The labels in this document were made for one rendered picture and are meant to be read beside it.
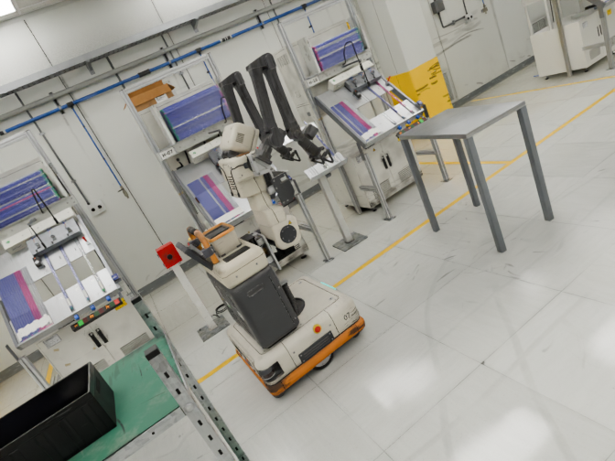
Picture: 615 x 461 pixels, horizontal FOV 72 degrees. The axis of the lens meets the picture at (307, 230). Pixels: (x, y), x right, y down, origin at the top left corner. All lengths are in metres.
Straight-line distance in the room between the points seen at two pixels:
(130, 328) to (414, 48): 4.63
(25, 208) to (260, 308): 1.99
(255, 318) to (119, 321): 1.58
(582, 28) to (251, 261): 5.32
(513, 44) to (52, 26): 6.50
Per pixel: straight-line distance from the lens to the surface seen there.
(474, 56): 7.54
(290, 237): 2.41
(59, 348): 3.66
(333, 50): 4.20
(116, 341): 3.65
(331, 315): 2.42
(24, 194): 3.58
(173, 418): 1.09
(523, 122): 2.90
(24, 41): 5.22
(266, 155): 2.17
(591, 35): 6.70
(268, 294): 2.25
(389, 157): 4.26
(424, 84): 6.07
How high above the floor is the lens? 1.49
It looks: 19 degrees down
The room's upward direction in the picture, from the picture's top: 26 degrees counter-clockwise
